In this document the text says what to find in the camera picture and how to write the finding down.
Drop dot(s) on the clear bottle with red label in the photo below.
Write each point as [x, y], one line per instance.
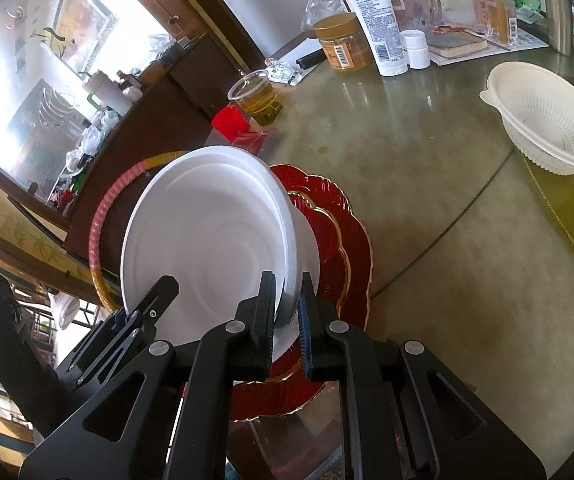
[499, 7]

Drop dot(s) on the dark wooden sideboard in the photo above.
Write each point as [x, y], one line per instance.
[132, 140]

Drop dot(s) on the clear plastic cup of tea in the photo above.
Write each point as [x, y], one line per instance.
[259, 100]

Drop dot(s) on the white ribbed plastic bowl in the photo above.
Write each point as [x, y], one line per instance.
[547, 120]

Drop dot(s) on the red plastic cup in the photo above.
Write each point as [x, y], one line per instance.
[229, 127]

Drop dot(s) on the old book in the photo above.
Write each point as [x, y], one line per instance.
[459, 44]

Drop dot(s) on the white lotion tube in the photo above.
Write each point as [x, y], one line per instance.
[377, 20]

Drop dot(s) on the small red glass plate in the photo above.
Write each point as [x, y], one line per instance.
[329, 240]

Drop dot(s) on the small white pill bottle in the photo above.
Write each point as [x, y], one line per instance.
[416, 50]

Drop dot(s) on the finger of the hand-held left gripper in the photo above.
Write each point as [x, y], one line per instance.
[132, 320]

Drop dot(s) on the stainless steel thermos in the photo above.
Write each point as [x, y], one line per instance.
[559, 15]

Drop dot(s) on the multicoloured hula hoop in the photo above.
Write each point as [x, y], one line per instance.
[104, 210]

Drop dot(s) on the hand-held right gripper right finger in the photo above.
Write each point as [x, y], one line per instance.
[303, 335]

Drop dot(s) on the framed wall picture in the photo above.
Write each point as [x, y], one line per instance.
[84, 25]

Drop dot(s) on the glass lazy susan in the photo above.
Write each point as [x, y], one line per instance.
[392, 160]

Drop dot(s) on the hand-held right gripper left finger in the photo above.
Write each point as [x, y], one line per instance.
[271, 325]

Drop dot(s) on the white foam plate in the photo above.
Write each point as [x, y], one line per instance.
[207, 230]
[309, 255]

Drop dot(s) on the peanut butter jar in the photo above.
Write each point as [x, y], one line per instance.
[344, 42]

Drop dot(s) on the brown wooden door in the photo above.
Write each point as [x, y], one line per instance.
[207, 5]

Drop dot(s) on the clear plastic bag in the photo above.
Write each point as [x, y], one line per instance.
[319, 7]

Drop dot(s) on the large red glass plate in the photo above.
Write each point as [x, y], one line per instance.
[357, 245]

